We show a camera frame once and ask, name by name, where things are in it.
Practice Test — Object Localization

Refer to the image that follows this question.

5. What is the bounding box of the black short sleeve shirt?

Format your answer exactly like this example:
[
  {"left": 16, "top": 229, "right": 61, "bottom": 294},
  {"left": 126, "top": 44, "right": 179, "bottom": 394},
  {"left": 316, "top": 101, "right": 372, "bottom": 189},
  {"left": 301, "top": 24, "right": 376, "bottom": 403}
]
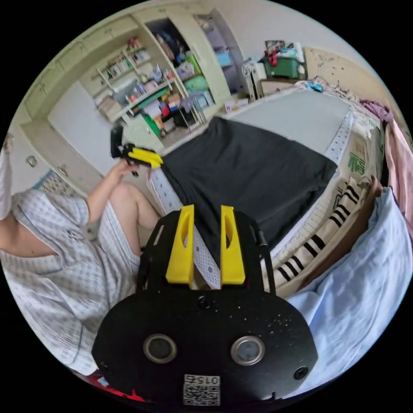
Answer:
[{"left": 160, "top": 116, "right": 339, "bottom": 259}]

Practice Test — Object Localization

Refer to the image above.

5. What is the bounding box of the bed with dotted sheet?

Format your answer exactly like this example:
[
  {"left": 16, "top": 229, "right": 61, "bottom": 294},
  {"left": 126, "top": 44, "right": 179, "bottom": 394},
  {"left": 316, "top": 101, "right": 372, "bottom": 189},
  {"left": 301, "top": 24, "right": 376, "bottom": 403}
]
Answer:
[{"left": 145, "top": 80, "right": 388, "bottom": 291}]

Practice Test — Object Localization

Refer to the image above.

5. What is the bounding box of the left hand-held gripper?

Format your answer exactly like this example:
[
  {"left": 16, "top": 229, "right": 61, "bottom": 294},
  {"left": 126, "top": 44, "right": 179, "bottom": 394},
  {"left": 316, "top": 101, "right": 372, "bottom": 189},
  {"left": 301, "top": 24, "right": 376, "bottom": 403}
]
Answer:
[{"left": 118, "top": 143, "right": 164, "bottom": 177}]

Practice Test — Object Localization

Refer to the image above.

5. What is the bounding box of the green storage box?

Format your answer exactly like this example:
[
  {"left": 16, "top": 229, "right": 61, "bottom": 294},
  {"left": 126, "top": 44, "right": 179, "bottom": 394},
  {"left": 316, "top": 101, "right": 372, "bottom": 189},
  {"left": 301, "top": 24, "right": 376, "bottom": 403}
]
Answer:
[{"left": 262, "top": 41, "right": 306, "bottom": 80}]

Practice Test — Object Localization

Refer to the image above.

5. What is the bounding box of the person's left forearm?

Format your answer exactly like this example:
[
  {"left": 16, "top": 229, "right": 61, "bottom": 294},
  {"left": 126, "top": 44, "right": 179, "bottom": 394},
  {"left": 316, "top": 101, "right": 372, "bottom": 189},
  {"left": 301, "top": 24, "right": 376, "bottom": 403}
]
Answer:
[{"left": 86, "top": 170, "right": 124, "bottom": 224}]

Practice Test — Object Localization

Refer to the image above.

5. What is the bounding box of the cream cupboard with shelves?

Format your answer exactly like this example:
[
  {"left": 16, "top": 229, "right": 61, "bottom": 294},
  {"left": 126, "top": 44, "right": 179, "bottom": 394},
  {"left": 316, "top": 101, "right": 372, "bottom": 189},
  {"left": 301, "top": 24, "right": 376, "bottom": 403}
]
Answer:
[{"left": 18, "top": 9, "right": 247, "bottom": 195}]

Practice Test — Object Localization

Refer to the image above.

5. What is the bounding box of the person's body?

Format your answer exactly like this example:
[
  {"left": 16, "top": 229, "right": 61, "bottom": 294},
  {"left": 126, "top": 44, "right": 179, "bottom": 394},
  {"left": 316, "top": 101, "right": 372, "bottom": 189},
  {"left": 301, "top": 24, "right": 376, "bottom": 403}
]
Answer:
[{"left": 0, "top": 132, "right": 162, "bottom": 376}]

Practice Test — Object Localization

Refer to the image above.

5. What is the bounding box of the person's left hand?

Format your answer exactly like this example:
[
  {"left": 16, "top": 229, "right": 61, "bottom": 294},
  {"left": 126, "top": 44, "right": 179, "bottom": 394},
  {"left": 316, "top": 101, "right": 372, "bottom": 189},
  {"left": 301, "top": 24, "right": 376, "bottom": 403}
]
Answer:
[{"left": 111, "top": 159, "right": 137, "bottom": 182}]

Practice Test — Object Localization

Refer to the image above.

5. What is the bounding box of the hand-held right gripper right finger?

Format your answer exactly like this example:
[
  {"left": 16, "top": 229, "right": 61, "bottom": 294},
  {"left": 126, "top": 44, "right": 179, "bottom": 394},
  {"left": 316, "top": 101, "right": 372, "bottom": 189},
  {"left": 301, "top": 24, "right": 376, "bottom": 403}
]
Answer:
[{"left": 220, "top": 205, "right": 247, "bottom": 286}]

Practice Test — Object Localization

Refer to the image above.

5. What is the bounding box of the folding chair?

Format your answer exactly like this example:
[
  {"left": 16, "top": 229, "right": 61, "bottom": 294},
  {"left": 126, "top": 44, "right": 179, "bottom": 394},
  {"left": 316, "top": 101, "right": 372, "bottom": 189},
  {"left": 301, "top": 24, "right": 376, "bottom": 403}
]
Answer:
[{"left": 179, "top": 96, "right": 208, "bottom": 132}]

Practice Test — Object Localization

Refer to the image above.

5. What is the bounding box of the pile of clothes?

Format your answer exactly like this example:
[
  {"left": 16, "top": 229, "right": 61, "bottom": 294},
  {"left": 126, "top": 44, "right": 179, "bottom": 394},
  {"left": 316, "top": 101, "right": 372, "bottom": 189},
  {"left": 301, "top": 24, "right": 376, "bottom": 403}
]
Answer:
[{"left": 267, "top": 99, "right": 413, "bottom": 398}]

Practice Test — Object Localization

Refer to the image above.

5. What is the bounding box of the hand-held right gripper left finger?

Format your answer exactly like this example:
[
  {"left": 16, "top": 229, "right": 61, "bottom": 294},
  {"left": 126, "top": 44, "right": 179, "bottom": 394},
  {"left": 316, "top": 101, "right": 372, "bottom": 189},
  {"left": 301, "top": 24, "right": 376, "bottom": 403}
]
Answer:
[{"left": 166, "top": 203, "right": 195, "bottom": 285}]

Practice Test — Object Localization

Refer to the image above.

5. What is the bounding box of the white appliance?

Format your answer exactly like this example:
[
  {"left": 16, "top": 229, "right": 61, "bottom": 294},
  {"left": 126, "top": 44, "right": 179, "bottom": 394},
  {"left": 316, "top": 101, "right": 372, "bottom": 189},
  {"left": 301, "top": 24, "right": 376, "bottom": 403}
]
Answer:
[{"left": 242, "top": 61, "right": 268, "bottom": 101}]

